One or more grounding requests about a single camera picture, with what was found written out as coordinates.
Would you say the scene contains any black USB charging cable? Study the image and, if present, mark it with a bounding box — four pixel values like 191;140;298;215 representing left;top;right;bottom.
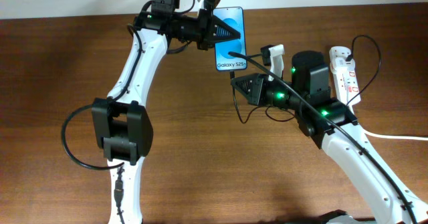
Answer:
229;34;383;124

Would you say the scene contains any blue Galaxy smartphone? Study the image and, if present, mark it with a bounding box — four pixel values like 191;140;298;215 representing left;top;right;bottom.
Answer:
212;6;249;72

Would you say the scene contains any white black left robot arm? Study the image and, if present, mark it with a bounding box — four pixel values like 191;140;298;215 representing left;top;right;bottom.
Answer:
91;0;241;223

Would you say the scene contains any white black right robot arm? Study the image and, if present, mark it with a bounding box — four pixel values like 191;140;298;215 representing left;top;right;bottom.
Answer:
231;51;427;223

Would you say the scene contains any white power strip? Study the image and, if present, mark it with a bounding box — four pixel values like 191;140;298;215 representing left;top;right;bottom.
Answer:
329;46;360;106

